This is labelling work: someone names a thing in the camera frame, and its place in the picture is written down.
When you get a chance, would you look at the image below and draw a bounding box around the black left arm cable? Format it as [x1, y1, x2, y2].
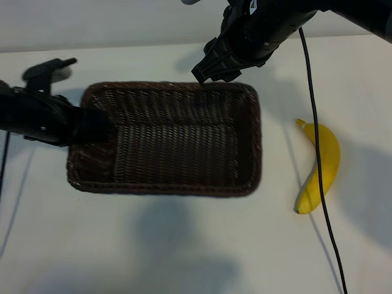
[0, 132, 10, 198]

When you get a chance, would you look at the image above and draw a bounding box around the yellow banana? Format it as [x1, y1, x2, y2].
[293, 118, 342, 215]

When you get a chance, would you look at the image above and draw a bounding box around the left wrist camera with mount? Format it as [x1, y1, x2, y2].
[21, 57, 78, 92]

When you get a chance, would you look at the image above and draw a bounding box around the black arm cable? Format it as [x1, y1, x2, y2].
[0, 132, 10, 198]
[298, 26, 349, 294]

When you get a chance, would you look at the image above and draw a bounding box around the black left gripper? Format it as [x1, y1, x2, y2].
[56, 102, 115, 147]

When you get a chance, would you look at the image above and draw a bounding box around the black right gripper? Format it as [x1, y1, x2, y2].
[191, 0, 267, 84]

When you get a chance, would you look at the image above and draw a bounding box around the dark brown wicker basket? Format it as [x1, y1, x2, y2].
[66, 80, 263, 198]

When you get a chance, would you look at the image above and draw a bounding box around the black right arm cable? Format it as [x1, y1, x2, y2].
[298, 26, 349, 294]

